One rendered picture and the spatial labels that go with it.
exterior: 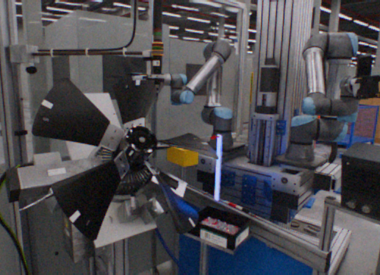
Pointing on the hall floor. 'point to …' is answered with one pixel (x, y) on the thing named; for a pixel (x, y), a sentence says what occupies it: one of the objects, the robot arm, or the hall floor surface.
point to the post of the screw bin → (203, 259)
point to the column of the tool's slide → (25, 231)
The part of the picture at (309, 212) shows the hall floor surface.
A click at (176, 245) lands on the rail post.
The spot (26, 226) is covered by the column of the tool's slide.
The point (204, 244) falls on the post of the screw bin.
